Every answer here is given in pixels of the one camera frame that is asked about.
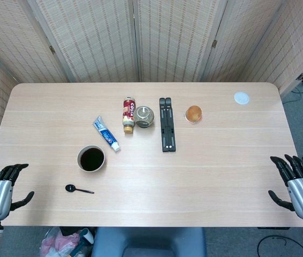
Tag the blue white toothpaste tube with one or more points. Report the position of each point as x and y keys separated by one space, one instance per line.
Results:
x=105 y=132

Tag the white round table grommet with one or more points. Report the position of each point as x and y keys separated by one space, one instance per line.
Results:
x=242 y=98

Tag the clear plastic bag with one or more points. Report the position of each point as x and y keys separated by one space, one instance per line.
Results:
x=60 y=243

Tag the small black spoon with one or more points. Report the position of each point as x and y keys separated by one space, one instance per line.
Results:
x=70 y=188

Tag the white bowl with dark liquid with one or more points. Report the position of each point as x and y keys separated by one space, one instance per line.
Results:
x=91 y=159

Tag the black folding laptop stand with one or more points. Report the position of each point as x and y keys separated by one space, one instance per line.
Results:
x=167 y=125

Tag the red Costa coffee bottle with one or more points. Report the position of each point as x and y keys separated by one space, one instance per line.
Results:
x=129 y=112

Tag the glass snow globe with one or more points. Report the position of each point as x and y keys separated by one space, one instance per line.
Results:
x=143 y=116

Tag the brass screen hinge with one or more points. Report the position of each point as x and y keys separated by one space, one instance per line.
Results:
x=214 y=43
x=51 y=49

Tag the orange jelly cup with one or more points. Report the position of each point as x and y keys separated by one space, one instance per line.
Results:
x=193 y=113

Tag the blue grey chair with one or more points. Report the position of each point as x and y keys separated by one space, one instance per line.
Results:
x=148 y=242

